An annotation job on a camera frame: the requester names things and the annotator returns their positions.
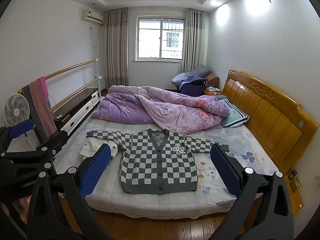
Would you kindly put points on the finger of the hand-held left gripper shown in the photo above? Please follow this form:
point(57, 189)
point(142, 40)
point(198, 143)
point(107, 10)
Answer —
point(51, 145)
point(21, 130)

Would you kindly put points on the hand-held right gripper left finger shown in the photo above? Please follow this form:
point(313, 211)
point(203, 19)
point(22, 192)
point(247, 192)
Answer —
point(96, 170)

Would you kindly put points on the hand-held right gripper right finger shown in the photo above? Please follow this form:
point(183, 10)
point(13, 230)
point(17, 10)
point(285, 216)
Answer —
point(225, 171)

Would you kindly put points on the grey white checkered cardigan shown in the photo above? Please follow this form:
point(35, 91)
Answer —
point(155, 165)

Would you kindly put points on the white standing fan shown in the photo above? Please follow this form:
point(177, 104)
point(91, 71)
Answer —
point(16, 110)

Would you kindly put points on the white garment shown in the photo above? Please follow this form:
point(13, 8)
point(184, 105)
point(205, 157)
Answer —
point(92, 145)

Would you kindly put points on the mauve and grey cloth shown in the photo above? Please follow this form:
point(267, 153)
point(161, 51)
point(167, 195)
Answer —
point(35, 107)

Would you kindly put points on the floral bed sheet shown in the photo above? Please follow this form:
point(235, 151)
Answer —
point(250, 145)

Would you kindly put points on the pink towel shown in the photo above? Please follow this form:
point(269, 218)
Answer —
point(45, 92)

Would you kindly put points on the dark top white cabinet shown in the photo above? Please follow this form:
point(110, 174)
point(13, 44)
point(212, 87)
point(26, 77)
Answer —
point(75, 105)

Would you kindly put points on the blue striped pillow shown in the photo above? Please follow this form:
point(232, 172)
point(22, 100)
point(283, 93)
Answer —
point(236, 116)

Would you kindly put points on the wooden nightstand with gold fitting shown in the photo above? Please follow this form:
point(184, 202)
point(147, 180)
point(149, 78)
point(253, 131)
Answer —
point(295, 185)

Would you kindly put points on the wooden bed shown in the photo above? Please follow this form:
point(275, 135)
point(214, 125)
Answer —
point(270, 110)

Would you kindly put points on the purple floral quilt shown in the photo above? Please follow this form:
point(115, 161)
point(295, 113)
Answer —
point(175, 110)

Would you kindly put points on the brown chair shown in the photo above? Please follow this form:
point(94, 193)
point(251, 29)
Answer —
point(213, 80)

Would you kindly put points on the blue grey bedding pile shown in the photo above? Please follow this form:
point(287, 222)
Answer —
point(192, 71)

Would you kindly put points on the grey striped curtain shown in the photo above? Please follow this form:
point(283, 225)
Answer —
point(117, 47)
point(195, 40)

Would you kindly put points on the white air conditioner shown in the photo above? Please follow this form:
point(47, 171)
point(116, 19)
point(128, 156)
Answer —
point(92, 16)

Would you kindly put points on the barred window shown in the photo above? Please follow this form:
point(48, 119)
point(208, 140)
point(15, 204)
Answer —
point(160, 37)

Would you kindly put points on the recessed ceiling light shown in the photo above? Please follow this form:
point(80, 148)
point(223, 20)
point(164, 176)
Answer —
point(215, 2)

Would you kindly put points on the white barre post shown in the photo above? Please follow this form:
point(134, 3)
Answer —
point(98, 80)

